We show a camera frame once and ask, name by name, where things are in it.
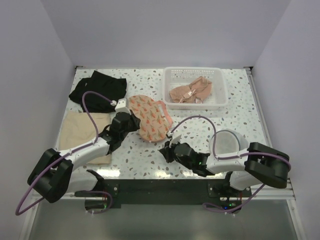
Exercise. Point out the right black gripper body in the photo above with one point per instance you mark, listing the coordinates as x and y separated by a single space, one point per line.
190 166

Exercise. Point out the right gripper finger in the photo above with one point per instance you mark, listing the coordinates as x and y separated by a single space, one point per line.
165 151
172 158

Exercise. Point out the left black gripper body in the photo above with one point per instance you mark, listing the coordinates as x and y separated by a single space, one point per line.
131 120

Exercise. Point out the tulip print mesh laundry bag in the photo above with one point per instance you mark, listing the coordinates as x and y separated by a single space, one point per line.
155 120

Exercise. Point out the black garment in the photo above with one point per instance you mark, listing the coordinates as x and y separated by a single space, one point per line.
109 87

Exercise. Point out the white plastic basket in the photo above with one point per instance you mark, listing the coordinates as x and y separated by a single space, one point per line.
177 76

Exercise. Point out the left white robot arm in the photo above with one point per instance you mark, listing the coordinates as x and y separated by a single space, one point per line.
52 175

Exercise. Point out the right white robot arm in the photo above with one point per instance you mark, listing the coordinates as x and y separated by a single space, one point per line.
257 164

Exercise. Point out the round white mesh laundry bag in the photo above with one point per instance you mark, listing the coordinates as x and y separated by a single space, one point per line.
227 141

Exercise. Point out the pink beige bra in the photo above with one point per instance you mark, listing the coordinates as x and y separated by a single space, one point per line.
194 93

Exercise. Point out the beige folded garment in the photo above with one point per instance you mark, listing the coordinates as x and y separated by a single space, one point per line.
77 129

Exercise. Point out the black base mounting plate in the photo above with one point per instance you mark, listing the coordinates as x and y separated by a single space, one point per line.
114 193

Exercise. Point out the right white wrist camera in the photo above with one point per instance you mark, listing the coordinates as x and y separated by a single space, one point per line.
174 138

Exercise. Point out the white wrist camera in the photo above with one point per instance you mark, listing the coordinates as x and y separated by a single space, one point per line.
122 106
174 138

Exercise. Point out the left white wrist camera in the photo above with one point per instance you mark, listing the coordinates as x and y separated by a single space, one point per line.
122 106

